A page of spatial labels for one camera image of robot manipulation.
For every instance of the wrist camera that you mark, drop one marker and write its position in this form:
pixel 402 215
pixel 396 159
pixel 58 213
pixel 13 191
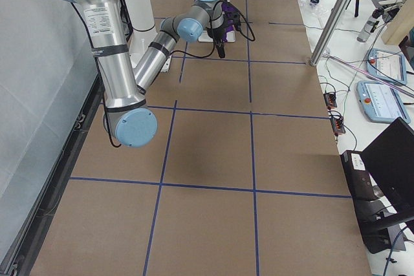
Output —
pixel 236 21

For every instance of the teach pendant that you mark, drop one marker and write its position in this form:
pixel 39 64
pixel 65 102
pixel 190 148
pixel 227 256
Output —
pixel 387 66
pixel 381 103

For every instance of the far orange connector hub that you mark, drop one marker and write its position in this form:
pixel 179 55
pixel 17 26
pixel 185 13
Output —
pixel 330 97

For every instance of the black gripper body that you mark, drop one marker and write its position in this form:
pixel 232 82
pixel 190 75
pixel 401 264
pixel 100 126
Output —
pixel 218 33

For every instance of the wooden board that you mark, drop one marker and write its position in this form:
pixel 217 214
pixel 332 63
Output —
pixel 400 25

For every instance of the far teach pendant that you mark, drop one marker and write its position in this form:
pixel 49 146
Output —
pixel 387 66

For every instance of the white camera pole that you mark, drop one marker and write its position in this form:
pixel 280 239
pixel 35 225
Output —
pixel 141 17

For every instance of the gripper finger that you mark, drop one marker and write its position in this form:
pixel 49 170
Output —
pixel 219 48
pixel 223 53

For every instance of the grey aluminium post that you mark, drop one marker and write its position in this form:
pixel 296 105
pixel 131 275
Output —
pixel 328 31

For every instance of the white towel rack base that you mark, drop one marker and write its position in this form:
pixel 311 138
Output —
pixel 228 37

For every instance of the clear water bottle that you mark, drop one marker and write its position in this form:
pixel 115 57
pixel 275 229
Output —
pixel 370 25

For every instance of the near teach pendant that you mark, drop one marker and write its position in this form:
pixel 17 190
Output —
pixel 381 103

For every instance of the black laptop on stand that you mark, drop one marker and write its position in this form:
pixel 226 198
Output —
pixel 380 180

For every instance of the orange connector hub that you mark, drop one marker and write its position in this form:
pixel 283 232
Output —
pixel 337 122
pixel 330 97

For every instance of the near orange connector hub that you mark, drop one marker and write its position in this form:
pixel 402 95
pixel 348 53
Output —
pixel 337 122

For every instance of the purple towel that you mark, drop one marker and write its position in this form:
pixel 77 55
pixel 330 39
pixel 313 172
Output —
pixel 229 12

